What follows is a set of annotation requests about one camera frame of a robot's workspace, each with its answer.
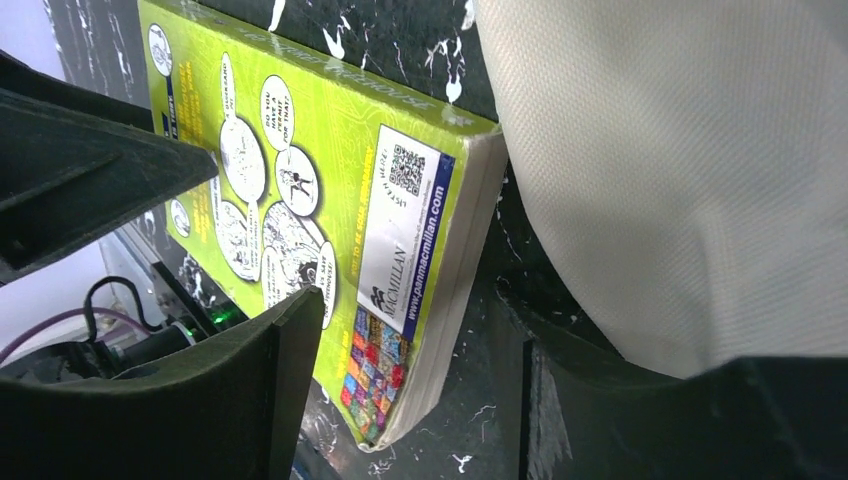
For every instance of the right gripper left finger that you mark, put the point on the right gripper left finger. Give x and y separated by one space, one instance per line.
229 407

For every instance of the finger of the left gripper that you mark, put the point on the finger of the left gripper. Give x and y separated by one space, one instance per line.
68 178
21 79

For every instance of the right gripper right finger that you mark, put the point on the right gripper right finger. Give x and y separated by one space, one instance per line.
593 415

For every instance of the green book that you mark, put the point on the green book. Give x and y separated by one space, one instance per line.
333 177

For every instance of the beige backpack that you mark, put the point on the beige backpack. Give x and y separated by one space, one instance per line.
684 167

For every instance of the black base frame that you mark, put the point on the black base frame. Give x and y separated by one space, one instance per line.
114 331

